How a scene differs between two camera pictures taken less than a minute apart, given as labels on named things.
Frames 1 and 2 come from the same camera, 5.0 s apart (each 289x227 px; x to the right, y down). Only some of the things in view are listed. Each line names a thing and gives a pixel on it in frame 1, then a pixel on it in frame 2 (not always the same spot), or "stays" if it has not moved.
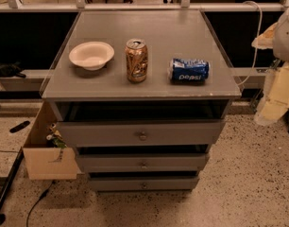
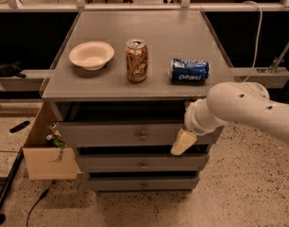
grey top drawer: [140, 132] stays
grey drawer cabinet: [143, 96] stays
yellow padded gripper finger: [264, 40] -> [199, 119]
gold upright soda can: [136, 52] stays
